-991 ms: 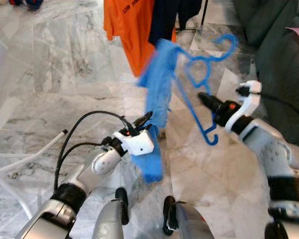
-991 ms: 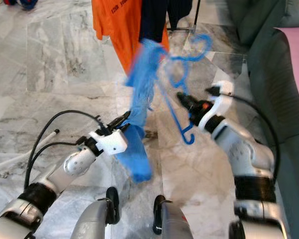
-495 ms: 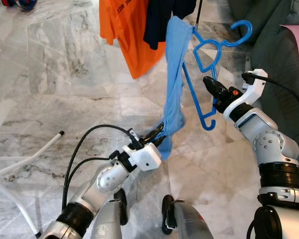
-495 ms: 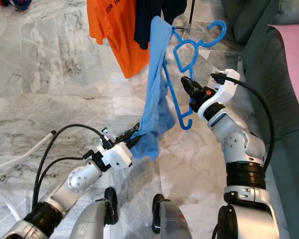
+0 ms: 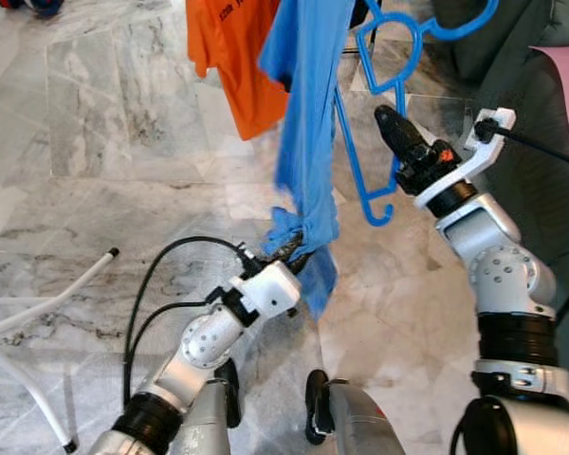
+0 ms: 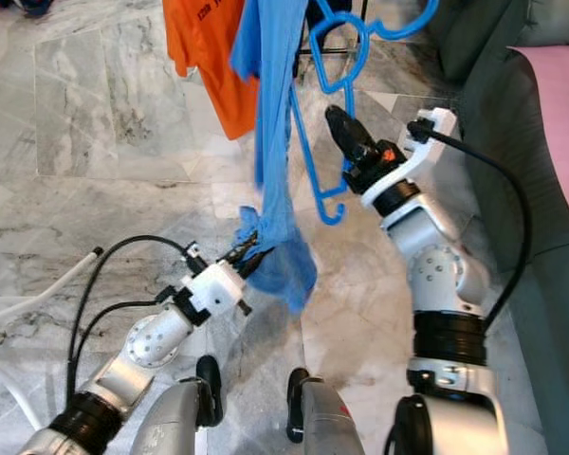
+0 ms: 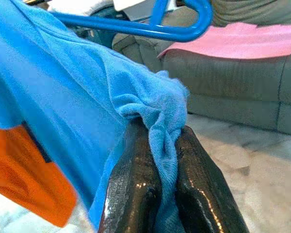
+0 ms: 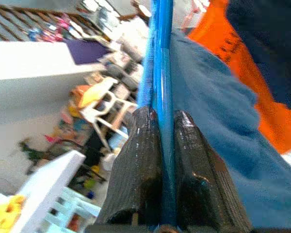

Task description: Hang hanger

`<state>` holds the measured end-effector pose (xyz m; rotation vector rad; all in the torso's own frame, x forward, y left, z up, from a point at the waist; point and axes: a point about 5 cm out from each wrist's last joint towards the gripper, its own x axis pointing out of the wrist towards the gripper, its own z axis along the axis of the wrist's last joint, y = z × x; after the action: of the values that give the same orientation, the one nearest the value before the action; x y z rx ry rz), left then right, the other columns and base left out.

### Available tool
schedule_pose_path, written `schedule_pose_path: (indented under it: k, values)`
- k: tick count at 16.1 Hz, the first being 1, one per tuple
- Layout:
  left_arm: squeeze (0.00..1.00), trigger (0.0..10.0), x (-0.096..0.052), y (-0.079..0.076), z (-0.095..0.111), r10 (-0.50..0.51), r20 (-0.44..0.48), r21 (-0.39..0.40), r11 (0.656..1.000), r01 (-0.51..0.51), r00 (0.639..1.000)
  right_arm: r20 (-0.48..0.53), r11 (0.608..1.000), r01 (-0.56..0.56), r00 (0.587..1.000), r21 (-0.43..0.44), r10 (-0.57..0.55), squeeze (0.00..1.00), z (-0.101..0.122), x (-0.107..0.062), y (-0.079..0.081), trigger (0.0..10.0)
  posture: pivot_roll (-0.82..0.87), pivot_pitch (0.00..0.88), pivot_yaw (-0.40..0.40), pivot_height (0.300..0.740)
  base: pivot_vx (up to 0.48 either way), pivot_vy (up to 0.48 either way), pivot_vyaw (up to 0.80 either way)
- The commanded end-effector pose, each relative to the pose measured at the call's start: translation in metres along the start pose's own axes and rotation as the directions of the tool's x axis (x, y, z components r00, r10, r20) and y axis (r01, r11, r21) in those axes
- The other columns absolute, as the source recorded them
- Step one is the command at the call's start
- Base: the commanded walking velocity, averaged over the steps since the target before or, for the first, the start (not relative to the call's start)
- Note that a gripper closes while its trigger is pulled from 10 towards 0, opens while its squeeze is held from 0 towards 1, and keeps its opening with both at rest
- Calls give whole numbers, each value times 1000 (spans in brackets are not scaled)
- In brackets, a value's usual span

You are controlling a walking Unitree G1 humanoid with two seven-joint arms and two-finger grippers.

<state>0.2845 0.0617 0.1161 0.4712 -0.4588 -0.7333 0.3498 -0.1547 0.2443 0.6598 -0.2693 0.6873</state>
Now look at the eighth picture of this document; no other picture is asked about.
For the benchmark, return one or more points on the brown wooden stair railing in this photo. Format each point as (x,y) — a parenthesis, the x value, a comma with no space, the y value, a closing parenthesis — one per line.
(38,21)

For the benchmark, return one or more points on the orange t-shirt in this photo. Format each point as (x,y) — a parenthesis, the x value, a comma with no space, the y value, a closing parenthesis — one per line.
(269,102)

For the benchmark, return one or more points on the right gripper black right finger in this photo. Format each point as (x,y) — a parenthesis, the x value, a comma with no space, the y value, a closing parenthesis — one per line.
(203,189)

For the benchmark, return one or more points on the navy blue t-shirt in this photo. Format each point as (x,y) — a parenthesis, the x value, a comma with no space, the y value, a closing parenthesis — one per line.
(269,36)

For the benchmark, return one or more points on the white wooden chair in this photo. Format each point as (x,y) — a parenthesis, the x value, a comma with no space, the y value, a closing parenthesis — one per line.
(104,106)

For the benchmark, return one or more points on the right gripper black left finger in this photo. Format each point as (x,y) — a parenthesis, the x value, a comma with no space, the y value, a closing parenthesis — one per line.
(138,174)

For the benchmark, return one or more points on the blue cloth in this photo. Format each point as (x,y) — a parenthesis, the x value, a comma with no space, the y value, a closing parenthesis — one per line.
(220,121)

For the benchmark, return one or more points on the yellow cloth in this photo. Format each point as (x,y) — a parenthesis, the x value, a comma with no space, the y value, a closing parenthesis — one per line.
(4,213)

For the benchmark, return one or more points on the white folding table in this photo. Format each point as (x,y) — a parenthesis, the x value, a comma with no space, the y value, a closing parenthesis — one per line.
(51,184)

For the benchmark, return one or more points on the blue plastic hanger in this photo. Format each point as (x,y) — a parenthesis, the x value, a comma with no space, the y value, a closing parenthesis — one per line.
(163,72)

